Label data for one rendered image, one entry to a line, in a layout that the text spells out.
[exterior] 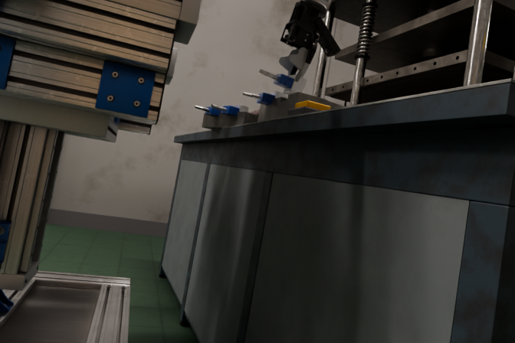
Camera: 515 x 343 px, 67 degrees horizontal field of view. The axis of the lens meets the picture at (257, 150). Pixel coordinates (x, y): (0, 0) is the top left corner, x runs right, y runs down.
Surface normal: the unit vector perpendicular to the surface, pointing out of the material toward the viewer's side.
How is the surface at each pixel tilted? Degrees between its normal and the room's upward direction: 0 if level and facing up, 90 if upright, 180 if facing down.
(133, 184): 90
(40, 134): 90
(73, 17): 90
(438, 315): 90
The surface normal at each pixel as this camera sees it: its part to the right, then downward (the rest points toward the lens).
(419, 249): -0.91, -0.18
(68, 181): 0.29, -0.01
